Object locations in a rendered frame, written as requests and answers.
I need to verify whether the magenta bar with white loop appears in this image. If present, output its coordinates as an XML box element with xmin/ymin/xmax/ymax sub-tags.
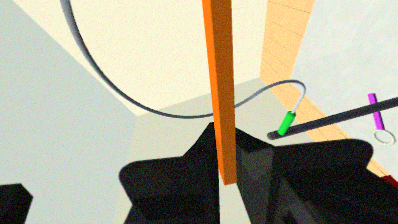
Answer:
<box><xmin>368</xmin><ymin>93</ymin><xmax>396</xmax><ymax>145</ymax></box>

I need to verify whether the orange rectangular bar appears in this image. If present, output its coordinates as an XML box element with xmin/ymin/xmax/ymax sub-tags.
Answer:
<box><xmin>202</xmin><ymin>0</ymin><xmax>237</xmax><ymax>185</ymax></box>

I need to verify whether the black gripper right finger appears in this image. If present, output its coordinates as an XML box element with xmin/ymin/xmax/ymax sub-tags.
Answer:
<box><xmin>235</xmin><ymin>127</ymin><xmax>374</xmax><ymax>224</ymax></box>

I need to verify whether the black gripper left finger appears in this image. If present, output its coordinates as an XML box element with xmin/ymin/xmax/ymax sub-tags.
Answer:
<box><xmin>118</xmin><ymin>122</ymin><xmax>220</xmax><ymax>224</ymax></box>

